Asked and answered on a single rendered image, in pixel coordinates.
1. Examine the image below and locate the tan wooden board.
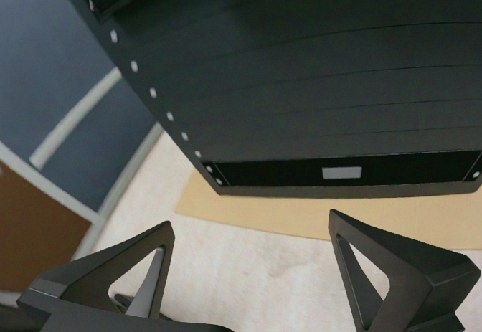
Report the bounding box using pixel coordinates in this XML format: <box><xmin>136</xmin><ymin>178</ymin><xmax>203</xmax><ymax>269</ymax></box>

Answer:
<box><xmin>174</xmin><ymin>169</ymin><xmax>482</xmax><ymax>250</ymax></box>

